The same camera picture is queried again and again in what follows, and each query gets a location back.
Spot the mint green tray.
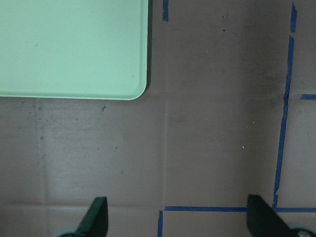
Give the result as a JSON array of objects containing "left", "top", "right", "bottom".
[{"left": 0, "top": 0, "right": 149, "bottom": 100}]

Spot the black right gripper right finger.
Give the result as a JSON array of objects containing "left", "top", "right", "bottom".
[{"left": 246, "top": 195, "right": 307, "bottom": 237}]

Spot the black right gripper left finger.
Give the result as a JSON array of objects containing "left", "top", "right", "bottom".
[{"left": 76, "top": 197, "right": 109, "bottom": 237}]

